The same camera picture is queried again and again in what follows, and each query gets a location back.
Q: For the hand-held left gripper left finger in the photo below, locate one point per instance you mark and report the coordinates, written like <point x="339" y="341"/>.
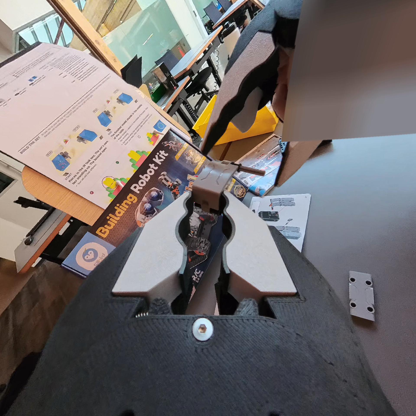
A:
<point x="146" y="260"/>

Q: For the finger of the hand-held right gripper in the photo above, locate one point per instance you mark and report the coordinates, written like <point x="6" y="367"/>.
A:
<point x="240" y="74"/>
<point x="299" y="156"/>

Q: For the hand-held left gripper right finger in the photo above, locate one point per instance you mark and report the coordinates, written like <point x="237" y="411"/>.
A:
<point x="260" y="260"/>

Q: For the dark axle pin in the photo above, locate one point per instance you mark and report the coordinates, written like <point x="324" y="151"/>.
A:
<point x="253" y="170"/>

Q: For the grey building block piece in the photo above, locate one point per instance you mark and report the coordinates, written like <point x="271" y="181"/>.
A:
<point x="211" y="182"/>

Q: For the grey desk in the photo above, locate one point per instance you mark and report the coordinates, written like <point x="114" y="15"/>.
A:
<point x="357" y="211"/>

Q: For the printed task sheet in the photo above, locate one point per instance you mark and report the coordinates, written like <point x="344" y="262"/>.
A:
<point x="65" y="97"/>

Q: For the person's right hand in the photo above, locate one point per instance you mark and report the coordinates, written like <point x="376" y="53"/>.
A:
<point x="283" y="91"/>

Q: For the open instruction booklet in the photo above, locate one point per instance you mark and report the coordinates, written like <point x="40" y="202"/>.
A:
<point x="292" y="221"/>

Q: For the yellow plastic bin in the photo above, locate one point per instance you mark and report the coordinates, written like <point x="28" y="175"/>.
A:
<point x="256" y="126"/>

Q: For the blue robot kit box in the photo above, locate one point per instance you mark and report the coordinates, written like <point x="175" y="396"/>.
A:
<point x="123" y="208"/>

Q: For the small black box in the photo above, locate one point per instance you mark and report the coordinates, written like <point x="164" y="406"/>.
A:
<point x="164" y="76"/>

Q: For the grey flat plate piece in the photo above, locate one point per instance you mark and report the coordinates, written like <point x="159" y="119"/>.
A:
<point x="361" y="295"/>

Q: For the black folded card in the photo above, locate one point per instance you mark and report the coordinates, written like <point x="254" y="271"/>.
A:
<point x="131" y="71"/>

